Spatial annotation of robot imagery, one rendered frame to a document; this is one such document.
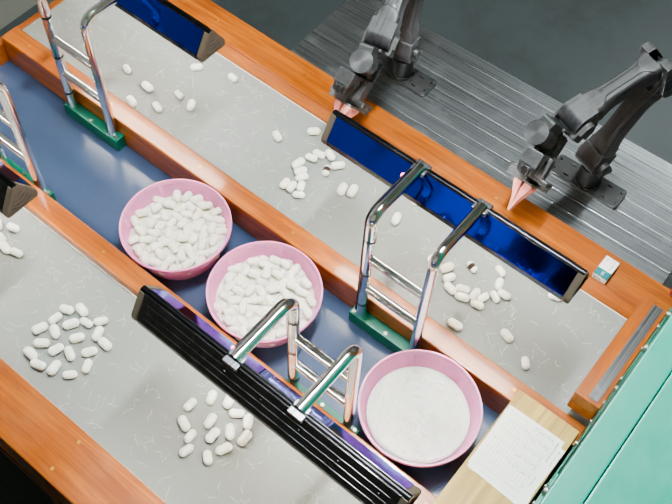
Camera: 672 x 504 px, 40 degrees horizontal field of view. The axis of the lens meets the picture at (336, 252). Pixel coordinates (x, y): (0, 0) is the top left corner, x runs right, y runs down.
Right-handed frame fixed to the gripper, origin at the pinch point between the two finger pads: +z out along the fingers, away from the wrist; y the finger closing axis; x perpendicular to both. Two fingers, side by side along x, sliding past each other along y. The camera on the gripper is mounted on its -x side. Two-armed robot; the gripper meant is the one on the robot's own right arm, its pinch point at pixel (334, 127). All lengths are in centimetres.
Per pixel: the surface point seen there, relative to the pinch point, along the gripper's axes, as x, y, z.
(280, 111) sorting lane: 6.7, -18.4, 4.6
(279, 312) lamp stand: -61, 34, 28
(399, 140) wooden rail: 11.6, 12.4, -5.1
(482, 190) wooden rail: 12.0, 37.5, -5.4
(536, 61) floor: 147, -2, -50
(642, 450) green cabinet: -123, 94, -2
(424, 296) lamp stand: -33, 49, 16
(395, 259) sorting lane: -4.2, 32.2, 18.1
